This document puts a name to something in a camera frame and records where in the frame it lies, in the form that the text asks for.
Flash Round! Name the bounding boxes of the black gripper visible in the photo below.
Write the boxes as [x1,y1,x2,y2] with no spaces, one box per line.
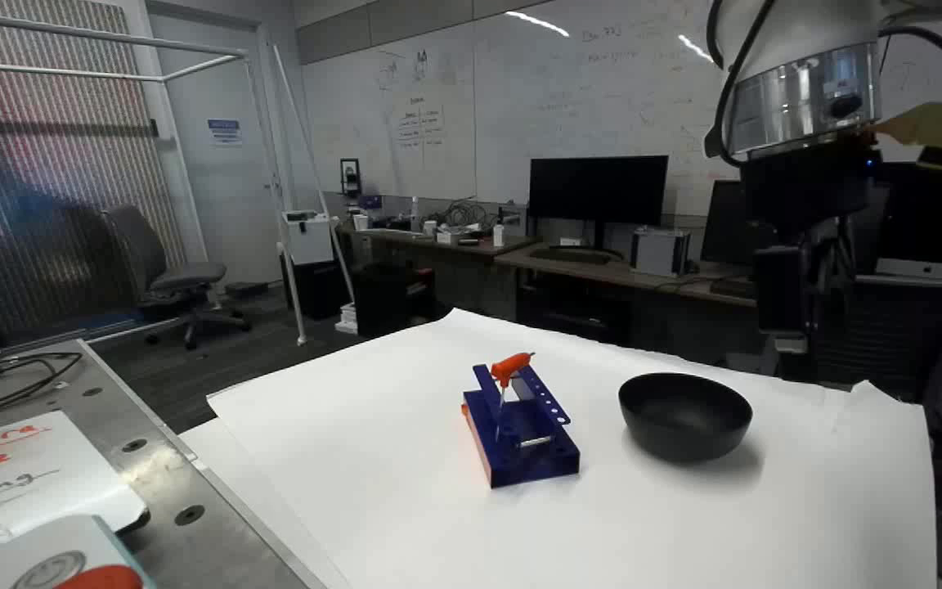
[743,138,876,332]

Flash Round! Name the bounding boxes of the orange handled screwdriver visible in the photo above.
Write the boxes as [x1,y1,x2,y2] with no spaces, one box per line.
[490,354,533,385]

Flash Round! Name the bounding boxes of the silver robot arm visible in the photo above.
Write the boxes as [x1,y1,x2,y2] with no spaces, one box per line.
[702,0,942,332]

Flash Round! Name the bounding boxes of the black bowl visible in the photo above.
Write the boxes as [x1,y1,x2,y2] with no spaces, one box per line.
[619,372,751,463]

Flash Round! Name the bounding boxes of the black computer monitor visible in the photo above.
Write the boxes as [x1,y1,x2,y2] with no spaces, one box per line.
[527,157,666,234]

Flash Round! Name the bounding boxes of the black keyboard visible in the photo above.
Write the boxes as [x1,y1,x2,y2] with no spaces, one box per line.
[531,245,619,265]

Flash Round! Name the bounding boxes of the blue orange tool holder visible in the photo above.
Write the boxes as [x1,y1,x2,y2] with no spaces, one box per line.
[462,364,578,487]

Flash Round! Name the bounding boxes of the wooden desk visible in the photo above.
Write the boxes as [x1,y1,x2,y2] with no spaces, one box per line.
[355,229,751,307]

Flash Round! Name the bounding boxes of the white paper sheet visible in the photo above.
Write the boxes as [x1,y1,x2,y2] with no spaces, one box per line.
[184,311,940,589]

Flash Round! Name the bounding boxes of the white door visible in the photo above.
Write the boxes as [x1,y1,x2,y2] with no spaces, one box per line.
[166,60,277,282]

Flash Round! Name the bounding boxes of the grey office chair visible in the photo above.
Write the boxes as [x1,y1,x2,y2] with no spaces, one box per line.
[102,205,251,350]

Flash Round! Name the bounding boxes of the white paper with writing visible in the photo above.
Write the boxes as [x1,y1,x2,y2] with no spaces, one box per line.
[0,412,147,543]

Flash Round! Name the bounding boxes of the white pipe frame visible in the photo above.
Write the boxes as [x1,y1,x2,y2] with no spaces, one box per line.
[0,7,326,346]

